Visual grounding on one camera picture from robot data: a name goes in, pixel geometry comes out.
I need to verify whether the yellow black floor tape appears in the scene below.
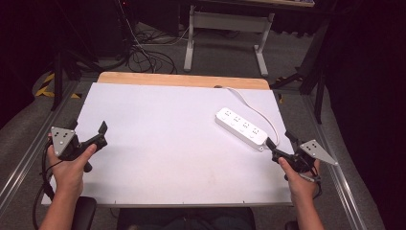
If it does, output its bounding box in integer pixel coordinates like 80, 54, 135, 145
34, 72, 82, 100

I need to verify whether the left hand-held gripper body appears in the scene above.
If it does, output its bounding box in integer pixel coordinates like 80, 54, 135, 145
50, 126, 109, 173

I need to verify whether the white metal desk frame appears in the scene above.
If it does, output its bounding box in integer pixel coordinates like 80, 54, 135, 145
182, 4, 276, 78

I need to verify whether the metal floor rail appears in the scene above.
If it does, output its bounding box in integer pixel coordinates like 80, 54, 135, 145
301, 94, 370, 230
0, 80, 81, 210

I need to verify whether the white board sheet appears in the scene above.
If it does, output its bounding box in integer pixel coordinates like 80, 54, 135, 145
41, 81, 295, 207

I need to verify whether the black floor cables tangle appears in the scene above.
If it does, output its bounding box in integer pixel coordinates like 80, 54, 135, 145
125, 18, 192, 76

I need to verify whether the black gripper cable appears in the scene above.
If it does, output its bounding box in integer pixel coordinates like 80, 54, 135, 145
31, 140, 65, 230
300, 166, 324, 200

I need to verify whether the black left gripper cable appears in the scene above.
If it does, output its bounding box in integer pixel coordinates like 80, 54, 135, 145
31, 140, 65, 230

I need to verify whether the person's left hand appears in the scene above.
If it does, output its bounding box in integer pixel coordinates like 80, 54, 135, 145
46, 133, 98, 199

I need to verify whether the person's right hand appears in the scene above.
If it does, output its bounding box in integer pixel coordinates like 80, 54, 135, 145
278, 156, 322, 205

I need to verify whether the white power strip cable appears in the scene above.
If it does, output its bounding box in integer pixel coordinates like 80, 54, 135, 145
225, 86, 281, 147

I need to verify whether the black chair armrest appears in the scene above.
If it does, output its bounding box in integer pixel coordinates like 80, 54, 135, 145
70, 195, 98, 230

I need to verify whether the black tripod stand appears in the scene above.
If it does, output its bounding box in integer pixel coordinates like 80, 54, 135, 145
51, 0, 103, 112

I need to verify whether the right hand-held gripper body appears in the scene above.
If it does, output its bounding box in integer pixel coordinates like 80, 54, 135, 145
271, 139, 339, 184

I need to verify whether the white power strip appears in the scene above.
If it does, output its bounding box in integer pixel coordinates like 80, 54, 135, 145
214, 106, 269, 152

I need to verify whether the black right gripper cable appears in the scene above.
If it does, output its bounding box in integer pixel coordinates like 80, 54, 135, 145
300, 166, 324, 200

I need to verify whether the black metal stand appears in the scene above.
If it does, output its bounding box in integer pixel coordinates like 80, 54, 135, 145
269, 17, 331, 125

